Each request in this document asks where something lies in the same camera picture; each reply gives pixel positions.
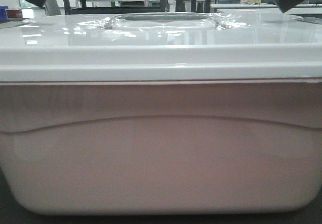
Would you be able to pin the black metal frame rack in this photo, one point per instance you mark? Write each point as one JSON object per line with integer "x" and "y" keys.
{"x": 121, "y": 6}

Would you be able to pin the grey office chair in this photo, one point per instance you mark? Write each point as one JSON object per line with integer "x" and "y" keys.
{"x": 52, "y": 8}

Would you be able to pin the white glossy bin lid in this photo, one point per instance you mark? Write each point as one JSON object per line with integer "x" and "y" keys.
{"x": 160, "y": 48}

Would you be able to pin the white translucent plastic bin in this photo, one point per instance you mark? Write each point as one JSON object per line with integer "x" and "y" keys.
{"x": 162, "y": 149}

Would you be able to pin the small blue bin far left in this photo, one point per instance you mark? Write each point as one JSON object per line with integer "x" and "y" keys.
{"x": 3, "y": 12}

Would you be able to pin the red brown box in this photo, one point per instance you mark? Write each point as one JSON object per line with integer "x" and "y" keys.
{"x": 14, "y": 13}

